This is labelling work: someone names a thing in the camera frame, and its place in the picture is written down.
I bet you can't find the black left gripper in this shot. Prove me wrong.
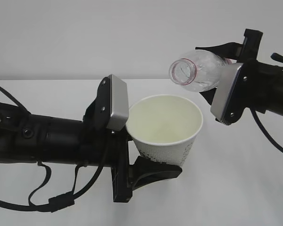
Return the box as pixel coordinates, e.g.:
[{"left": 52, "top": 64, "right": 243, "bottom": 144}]
[{"left": 108, "top": 131, "right": 182, "bottom": 202}]

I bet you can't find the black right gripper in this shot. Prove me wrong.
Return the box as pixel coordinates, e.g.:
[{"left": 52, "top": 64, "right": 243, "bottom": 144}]
[{"left": 195, "top": 29, "right": 263, "bottom": 108}]

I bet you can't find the clear plastic water bottle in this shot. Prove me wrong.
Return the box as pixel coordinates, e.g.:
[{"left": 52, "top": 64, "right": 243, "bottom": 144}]
[{"left": 169, "top": 50, "right": 232, "bottom": 92}]

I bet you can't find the white paper cup green logo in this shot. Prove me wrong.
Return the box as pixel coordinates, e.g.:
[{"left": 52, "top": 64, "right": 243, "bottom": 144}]
[{"left": 126, "top": 95, "right": 203, "bottom": 167}]

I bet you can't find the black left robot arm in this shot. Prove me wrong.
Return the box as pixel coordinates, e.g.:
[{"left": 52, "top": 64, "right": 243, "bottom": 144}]
[{"left": 0, "top": 103, "right": 182, "bottom": 203}]

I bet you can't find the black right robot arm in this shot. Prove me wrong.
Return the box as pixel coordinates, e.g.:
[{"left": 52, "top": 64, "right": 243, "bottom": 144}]
[{"left": 202, "top": 29, "right": 283, "bottom": 125}]

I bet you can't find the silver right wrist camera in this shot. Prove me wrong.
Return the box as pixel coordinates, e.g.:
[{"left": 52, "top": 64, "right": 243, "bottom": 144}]
[{"left": 210, "top": 63, "right": 245, "bottom": 125}]

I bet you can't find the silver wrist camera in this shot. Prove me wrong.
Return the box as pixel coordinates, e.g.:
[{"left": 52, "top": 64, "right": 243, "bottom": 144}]
[
  {"left": 210, "top": 63, "right": 245, "bottom": 125},
  {"left": 82, "top": 74, "right": 130, "bottom": 131}
]

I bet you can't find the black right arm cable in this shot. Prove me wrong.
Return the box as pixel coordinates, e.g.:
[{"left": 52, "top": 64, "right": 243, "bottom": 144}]
[{"left": 251, "top": 52, "right": 283, "bottom": 159}]

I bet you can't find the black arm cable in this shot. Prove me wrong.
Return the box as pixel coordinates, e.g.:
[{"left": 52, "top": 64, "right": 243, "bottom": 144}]
[
  {"left": 0, "top": 82, "right": 109, "bottom": 213},
  {"left": 251, "top": 52, "right": 283, "bottom": 159}
]

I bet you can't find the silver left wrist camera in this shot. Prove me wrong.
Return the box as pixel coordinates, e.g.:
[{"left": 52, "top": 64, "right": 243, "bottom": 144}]
[{"left": 82, "top": 74, "right": 130, "bottom": 131}]

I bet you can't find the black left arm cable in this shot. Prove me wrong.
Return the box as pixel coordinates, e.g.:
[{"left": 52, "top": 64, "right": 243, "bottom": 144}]
[{"left": 0, "top": 82, "right": 109, "bottom": 213}]

